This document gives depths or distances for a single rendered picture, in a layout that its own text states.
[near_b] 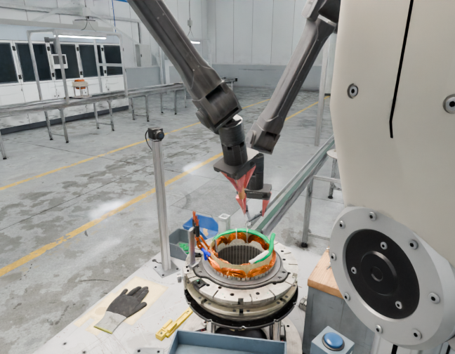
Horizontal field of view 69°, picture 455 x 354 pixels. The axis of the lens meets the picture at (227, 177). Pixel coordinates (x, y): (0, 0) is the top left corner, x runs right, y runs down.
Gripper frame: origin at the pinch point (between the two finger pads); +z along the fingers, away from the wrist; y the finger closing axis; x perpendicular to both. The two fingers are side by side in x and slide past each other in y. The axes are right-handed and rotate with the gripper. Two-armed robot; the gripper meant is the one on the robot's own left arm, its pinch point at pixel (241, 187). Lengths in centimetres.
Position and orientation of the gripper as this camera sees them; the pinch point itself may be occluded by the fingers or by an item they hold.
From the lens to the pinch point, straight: 84.4
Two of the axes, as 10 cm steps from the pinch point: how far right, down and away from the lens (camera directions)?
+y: -6.6, 5.5, -5.1
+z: 1.6, 7.7, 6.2
